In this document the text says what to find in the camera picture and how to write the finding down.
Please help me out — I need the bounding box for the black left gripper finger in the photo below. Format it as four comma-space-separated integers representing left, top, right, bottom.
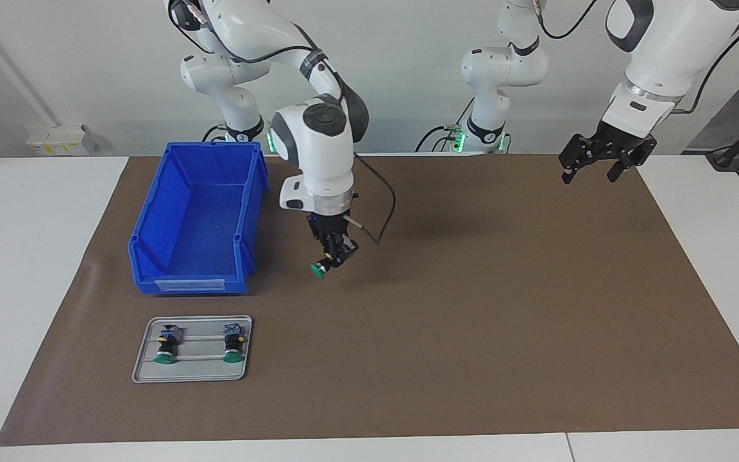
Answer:
608, 135, 658, 182
559, 133, 600, 185

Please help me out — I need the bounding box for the green push button switch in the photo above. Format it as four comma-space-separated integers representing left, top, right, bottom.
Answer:
310, 252, 346, 279
153, 325, 184, 365

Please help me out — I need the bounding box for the brown table mat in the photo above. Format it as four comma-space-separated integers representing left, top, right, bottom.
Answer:
0, 154, 739, 447

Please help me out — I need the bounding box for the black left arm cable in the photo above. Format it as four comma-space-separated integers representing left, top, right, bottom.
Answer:
536, 0, 739, 116

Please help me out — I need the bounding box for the grey metal tray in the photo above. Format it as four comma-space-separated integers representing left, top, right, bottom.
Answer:
132, 315, 253, 384

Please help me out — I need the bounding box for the green push button, white base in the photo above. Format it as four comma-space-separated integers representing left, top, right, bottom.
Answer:
222, 323, 246, 364

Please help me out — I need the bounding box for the white wall socket box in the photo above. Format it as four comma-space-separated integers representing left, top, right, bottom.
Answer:
26, 124, 98, 157

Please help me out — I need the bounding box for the blue plastic storage bin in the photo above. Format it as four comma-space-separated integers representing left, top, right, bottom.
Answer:
128, 141, 269, 296

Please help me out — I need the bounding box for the white wall conduit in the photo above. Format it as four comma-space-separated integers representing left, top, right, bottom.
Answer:
0, 6, 62, 129

